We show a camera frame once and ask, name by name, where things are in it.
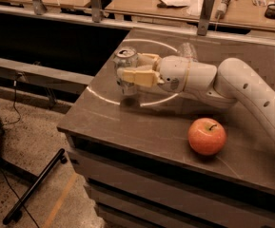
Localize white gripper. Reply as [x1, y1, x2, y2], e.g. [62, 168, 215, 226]
[121, 53, 190, 93]

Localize clear plastic water bottle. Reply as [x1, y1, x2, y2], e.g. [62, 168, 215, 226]
[178, 43, 198, 62]

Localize grey metal bracket middle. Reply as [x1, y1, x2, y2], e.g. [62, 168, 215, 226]
[90, 0, 103, 23]

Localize grey metal bracket left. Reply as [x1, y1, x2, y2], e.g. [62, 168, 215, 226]
[32, 0, 47, 15]

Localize black floor cable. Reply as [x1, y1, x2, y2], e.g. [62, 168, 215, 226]
[0, 76, 41, 228]

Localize white tube tool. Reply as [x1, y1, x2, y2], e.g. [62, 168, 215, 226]
[215, 0, 230, 19]

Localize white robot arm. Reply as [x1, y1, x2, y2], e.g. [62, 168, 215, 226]
[116, 53, 275, 142]

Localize red apple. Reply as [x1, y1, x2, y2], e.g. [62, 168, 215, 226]
[187, 118, 226, 156]

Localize grey metal bracket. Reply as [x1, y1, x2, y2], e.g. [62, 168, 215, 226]
[90, 0, 103, 23]
[32, 0, 47, 15]
[197, 0, 215, 36]

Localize grey metal bracket right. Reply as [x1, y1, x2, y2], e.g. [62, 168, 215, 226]
[197, 0, 215, 36]

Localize grey metal rail beam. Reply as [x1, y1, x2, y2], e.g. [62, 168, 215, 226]
[0, 58, 93, 95]

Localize black round container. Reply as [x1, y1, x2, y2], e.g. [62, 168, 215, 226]
[265, 4, 275, 19]

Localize silver 7up soda can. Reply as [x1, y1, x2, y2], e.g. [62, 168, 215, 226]
[113, 47, 138, 96]

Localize black metal stand leg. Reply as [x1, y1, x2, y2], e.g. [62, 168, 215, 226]
[3, 148, 67, 225]

